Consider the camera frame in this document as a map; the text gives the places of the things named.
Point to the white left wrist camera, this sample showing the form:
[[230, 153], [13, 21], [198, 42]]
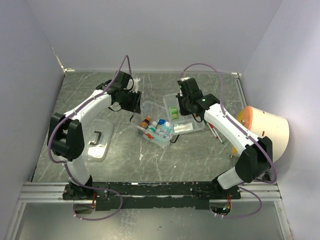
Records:
[[135, 85]]

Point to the blue white ointment tube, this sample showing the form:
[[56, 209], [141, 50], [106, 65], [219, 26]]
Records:
[[164, 123]]

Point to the clear first aid box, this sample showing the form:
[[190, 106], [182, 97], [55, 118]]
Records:
[[155, 112]]

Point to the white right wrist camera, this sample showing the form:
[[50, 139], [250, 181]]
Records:
[[182, 79]]

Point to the clear box lid black handle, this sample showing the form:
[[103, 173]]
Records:
[[97, 137]]

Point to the brown medicine bottle orange cap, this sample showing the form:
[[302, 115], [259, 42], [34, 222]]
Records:
[[145, 123]]

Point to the white plaster packet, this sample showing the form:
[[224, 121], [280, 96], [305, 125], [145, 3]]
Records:
[[183, 127]]

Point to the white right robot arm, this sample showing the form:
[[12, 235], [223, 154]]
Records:
[[255, 153]]

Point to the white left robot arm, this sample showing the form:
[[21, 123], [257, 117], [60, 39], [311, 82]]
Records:
[[66, 138]]

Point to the small green packet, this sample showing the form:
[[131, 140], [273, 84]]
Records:
[[174, 113]]

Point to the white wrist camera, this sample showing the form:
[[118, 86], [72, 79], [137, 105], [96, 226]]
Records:
[[135, 85], [182, 79]]

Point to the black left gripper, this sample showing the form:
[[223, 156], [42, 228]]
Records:
[[135, 107]]

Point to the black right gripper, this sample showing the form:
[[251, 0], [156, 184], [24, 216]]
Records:
[[183, 111]]

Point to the cream cylinder orange face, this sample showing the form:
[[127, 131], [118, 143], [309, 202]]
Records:
[[263, 124]]

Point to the red green thermometer pen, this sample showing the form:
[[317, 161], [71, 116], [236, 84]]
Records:
[[214, 131]]

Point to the white bottle green label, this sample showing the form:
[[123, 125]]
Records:
[[153, 126]]

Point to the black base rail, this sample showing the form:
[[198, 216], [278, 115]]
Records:
[[149, 195]]

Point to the teal bandage roll package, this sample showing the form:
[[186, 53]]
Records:
[[164, 131]]

